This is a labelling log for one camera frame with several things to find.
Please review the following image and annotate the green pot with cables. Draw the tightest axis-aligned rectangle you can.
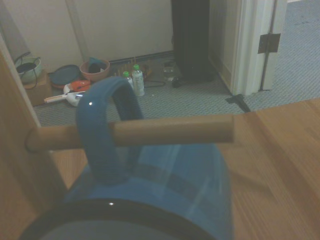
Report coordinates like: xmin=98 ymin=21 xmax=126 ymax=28
xmin=14 ymin=56 xmax=43 ymax=85

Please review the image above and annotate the white door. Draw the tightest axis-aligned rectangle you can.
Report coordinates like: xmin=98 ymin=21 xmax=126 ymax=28
xmin=259 ymin=0 xmax=289 ymax=91

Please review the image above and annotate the orange plastic object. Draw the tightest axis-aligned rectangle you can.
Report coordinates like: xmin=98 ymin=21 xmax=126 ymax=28
xmin=69 ymin=79 xmax=92 ymax=92

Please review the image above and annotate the small green-capped bottle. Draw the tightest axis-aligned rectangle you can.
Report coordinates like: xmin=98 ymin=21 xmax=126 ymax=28
xmin=121 ymin=70 xmax=135 ymax=91

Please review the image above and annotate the tall green-capped bottle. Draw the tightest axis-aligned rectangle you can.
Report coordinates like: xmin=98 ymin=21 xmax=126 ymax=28
xmin=131 ymin=64 xmax=146 ymax=97

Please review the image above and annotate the orange bowl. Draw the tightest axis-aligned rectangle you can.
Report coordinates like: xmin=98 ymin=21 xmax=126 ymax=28
xmin=79 ymin=57 xmax=111 ymax=82

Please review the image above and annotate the blue round plate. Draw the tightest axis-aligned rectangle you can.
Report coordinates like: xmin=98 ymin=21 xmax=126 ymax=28
xmin=48 ymin=64 xmax=82 ymax=89

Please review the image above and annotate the brown cardboard box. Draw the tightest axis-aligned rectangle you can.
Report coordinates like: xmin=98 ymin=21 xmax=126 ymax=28
xmin=23 ymin=69 xmax=54 ymax=107

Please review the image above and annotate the clear glass jar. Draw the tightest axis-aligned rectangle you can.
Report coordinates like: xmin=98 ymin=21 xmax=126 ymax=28
xmin=163 ymin=62 xmax=176 ymax=82

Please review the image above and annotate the blue enamel mug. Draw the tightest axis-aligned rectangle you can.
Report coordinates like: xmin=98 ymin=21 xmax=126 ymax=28
xmin=18 ymin=76 xmax=235 ymax=240

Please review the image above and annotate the dark metal door hinge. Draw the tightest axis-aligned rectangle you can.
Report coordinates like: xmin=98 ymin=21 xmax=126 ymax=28
xmin=257 ymin=32 xmax=282 ymax=54

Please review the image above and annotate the white hand brush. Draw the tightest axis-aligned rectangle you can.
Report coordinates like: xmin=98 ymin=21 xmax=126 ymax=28
xmin=44 ymin=83 xmax=87 ymax=108

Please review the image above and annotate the black tower speaker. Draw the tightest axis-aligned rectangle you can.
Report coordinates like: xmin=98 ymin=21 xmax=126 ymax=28
xmin=170 ymin=0 xmax=215 ymax=82

